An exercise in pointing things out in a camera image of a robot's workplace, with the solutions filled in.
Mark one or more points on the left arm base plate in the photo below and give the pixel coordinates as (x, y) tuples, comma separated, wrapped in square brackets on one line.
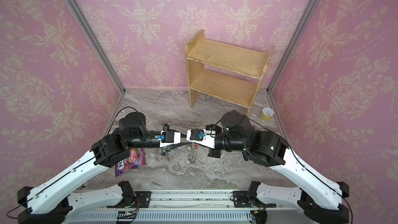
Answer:
[(140, 199)]

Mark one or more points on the pink snack packet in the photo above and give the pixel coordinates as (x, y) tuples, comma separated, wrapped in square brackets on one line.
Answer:
[(136, 159)]

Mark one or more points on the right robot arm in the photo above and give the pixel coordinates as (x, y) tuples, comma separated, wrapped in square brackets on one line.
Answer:
[(320, 199)]

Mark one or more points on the wooden two-tier shelf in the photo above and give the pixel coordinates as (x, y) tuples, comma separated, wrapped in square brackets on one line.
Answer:
[(230, 73)]

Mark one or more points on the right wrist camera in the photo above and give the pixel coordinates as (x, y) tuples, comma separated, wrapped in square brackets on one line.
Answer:
[(202, 137)]

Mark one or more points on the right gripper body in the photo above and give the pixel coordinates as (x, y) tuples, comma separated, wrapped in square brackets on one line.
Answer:
[(213, 152)]

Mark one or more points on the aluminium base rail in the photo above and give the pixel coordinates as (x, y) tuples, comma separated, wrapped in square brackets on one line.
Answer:
[(200, 206)]

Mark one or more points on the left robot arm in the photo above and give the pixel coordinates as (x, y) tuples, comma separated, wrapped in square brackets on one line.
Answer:
[(55, 201)]

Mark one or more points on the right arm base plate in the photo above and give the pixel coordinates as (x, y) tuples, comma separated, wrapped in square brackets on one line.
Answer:
[(243, 199)]

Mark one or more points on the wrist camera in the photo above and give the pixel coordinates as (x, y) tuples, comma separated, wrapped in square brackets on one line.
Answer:
[(202, 137), (175, 137)]

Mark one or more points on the metal key ring plate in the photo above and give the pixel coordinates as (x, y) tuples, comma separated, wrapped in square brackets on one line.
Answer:
[(192, 153)]

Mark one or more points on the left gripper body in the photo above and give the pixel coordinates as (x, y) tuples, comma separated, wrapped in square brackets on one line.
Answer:
[(164, 150)]

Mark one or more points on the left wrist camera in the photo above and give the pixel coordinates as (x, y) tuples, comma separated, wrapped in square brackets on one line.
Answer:
[(175, 137)]

